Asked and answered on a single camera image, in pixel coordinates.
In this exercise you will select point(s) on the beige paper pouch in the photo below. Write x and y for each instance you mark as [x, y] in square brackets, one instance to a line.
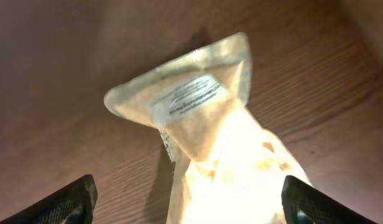
[228, 168]

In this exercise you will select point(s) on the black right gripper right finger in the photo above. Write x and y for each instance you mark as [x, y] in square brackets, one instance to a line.
[303, 204]

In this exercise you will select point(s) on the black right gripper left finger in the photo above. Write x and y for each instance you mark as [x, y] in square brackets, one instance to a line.
[72, 204]

